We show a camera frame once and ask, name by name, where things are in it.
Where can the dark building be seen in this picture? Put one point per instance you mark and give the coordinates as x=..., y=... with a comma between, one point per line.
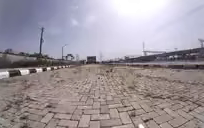
x=91, y=59

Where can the grey brick paved path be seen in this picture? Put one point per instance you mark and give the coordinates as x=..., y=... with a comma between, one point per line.
x=106, y=96

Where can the street lamp pole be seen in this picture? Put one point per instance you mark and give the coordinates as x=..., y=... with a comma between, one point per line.
x=62, y=52

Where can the pale mast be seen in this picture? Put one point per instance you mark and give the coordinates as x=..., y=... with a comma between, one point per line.
x=143, y=49

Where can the dark utility pole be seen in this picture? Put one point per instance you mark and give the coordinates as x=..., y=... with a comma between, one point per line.
x=41, y=41

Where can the row of trees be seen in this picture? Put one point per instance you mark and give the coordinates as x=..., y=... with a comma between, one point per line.
x=33, y=54

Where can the robot's own part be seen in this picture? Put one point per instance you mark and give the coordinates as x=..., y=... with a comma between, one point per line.
x=141, y=126

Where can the low grey kerb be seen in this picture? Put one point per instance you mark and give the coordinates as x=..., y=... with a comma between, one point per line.
x=176, y=66

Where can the elevated bridge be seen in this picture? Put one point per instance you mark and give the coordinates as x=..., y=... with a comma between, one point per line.
x=186, y=53

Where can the black and white kerb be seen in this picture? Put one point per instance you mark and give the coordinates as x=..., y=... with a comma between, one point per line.
x=3, y=75

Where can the grey concrete wall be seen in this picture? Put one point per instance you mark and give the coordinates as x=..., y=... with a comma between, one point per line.
x=10, y=60

